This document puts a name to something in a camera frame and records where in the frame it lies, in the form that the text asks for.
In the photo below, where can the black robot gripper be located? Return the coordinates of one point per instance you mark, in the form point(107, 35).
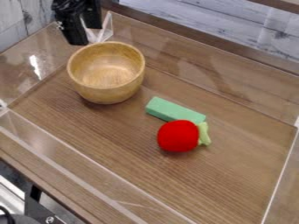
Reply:
point(67, 13)

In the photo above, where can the green rectangular block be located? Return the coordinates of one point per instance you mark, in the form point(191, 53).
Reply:
point(169, 111)

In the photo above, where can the light wooden bowl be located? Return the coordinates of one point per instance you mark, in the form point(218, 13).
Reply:
point(107, 71)

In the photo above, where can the red plush apple toy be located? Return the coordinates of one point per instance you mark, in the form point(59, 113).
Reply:
point(181, 136)

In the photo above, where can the clear acrylic front barrier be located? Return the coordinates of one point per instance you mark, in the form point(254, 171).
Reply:
point(96, 194)

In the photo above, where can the clear acrylic corner bracket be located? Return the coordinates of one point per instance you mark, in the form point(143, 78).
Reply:
point(97, 36)

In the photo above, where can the black table leg bracket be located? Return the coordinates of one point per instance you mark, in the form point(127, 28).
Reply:
point(35, 210)

